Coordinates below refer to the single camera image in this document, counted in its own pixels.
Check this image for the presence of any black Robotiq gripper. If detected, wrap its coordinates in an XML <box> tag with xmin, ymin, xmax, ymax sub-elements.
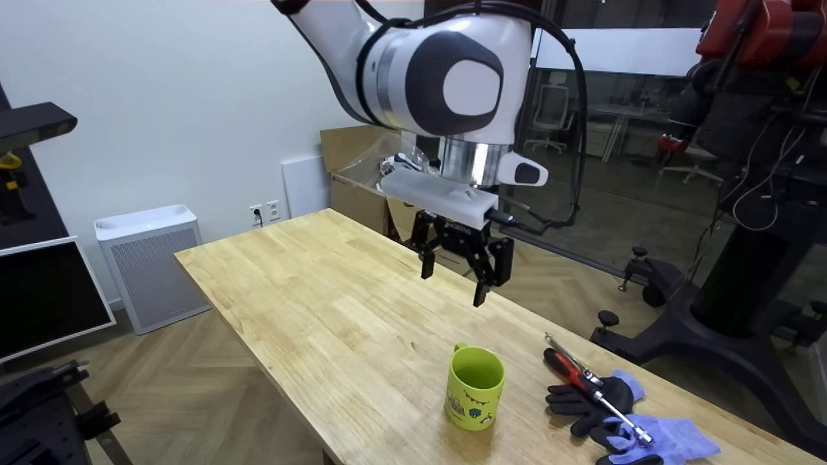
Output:
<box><xmin>409</xmin><ymin>207</ymin><xmax>516</xmax><ymax>311</ymax></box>

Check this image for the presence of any green mug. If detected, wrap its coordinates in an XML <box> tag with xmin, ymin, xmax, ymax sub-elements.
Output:
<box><xmin>441</xmin><ymin>344</ymin><xmax>509</xmax><ymax>435</ymax></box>

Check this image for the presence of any clear plastic bag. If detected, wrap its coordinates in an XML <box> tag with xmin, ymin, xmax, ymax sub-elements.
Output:
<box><xmin>344</xmin><ymin>131</ymin><xmax>435</xmax><ymax>188</ymax></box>

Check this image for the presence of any open cardboard box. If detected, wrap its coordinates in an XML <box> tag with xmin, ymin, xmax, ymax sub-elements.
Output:
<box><xmin>319</xmin><ymin>125</ymin><xmax>472</xmax><ymax>246</ymax></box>

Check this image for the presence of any black and purple work glove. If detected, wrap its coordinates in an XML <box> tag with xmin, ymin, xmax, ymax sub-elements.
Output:
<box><xmin>543</xmin><ymin>369</ymin><xmax>649</xmax><ymax>440</ymax></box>
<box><xmin>591</xmin><ymin>413</ymin><xmax>723</xmax><ymax>465</ymax></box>

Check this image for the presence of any white office chair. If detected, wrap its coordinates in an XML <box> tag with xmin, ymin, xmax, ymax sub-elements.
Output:
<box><xmin>531</xmin><ymin>81</ymin><xmax>580</xmax><ymax>157</ymax></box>

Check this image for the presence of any red office chair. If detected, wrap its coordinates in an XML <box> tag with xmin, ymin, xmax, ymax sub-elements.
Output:
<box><xmin>657</xmin><ymin>130</ymin><xmax>723</xmax><ymax>188</ymax></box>

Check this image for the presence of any large white board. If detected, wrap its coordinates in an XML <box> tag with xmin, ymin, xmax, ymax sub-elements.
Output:
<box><xmin>531</xmin><ymin>27</ymin><xmax>705</xmax><ymax>81</ymax></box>

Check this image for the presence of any white air purifier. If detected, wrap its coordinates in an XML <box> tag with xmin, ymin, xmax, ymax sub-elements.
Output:
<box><xmin>91</xmin><ymin>202</ymin><xmax>213</xmax><ymax>337</ymax></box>

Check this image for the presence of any black tripod base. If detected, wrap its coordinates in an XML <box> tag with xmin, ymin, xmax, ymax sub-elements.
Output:
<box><xmin>0</xmin><ymin>359</ymin><xmax>135</xmax><ymax>465</ymax></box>

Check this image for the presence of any red-handled ratchet tool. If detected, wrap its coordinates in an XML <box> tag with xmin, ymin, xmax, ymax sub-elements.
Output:
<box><xmin>543</xmin><ymin>330</ymin><xmax>657</xmax><ymax>448</ymax></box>

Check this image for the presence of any white wall panel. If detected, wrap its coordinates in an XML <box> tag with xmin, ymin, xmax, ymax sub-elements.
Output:
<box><xmin>279</xmin><ymin>152</ymin><xmax>332</xmax><ymax>220</ymax></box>

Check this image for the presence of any white wall outlet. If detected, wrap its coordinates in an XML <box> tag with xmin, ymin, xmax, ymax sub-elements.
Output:
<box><xmin>250</xmin><ymin>196</ymin><xmax>285</xmax><ymax>229</ymax></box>

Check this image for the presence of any red and black pedestal robot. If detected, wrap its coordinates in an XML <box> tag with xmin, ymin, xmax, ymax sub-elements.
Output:
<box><xmin>589</xmin><ymin>0</ymin><xmax>827</xmax><ymax>461</ymax></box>

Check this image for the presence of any black monitor with white frame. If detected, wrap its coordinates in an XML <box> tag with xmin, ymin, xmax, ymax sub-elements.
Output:
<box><xmin>0</xmin><ymin>235</ymin><xmax>120</xmax><ymax>364</ymax></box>

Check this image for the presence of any black camera on stand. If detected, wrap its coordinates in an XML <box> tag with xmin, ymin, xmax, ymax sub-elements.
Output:
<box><xmin>0</xmin><ymin>98</ymin><xmax>81</xmax><ymax>157</ymax></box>

